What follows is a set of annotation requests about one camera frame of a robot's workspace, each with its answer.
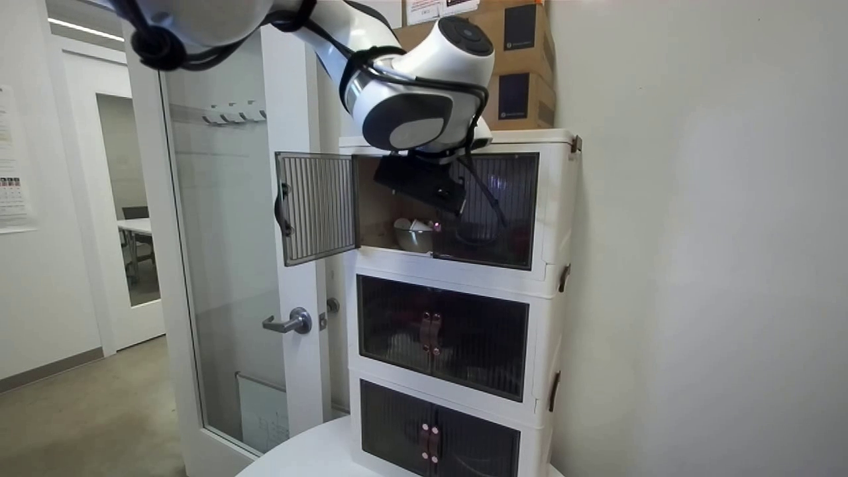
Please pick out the white background door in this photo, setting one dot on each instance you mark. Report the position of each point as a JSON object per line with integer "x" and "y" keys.
{"x": 82, "y": 220}

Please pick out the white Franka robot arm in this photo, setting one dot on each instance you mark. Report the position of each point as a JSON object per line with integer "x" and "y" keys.
{"x": 424, "y": 79}

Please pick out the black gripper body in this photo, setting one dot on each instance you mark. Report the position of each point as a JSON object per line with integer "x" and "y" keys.
{"x": 424, "y": 181}

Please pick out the white door with glass panel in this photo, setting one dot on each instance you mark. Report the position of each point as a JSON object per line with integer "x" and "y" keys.
{"x": 294, "y": 353}

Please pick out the dark ribbed cabinet door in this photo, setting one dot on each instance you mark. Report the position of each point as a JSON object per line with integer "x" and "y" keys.
{"x": 477, "y": 451}
{"x": 393, "y": 327}
{"x": 318, "y": 206}
{"x": 485, "y": 348}
{"x": 393, "y": 428}
{"x": 506, "y": 220}

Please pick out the white three-tier storage cabinet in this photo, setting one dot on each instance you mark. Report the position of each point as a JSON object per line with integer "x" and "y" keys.
{"x": 460, "y": 282}

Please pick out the white wall poster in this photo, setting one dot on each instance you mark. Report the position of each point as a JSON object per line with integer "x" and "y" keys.
{"x": 14, "y": 159}

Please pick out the white panel behind glass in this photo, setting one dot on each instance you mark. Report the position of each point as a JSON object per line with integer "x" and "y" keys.
{"x": 262, "y": 412}

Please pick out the shiny metal bowl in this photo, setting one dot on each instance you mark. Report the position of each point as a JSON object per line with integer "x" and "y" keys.
{"x": 413, "y": 234}

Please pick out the white coat hook rack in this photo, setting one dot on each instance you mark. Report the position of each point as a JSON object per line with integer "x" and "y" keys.
{"x": 234, "y": 111}

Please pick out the brown cabinet side latch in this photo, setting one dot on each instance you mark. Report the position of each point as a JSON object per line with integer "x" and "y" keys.
{"x": 578, "y": 147}
{"x": 554, "y": 392}
{"x": 564, "y": 279}

